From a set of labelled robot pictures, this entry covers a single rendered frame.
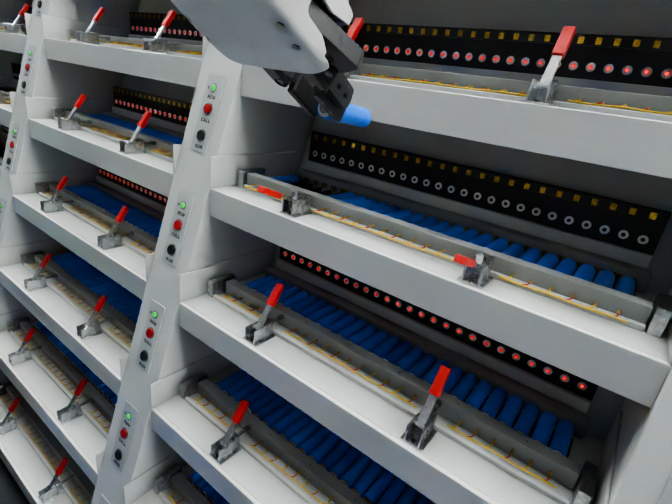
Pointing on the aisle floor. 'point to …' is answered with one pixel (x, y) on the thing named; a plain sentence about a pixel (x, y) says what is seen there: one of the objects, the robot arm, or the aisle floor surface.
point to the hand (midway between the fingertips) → (321, 90)
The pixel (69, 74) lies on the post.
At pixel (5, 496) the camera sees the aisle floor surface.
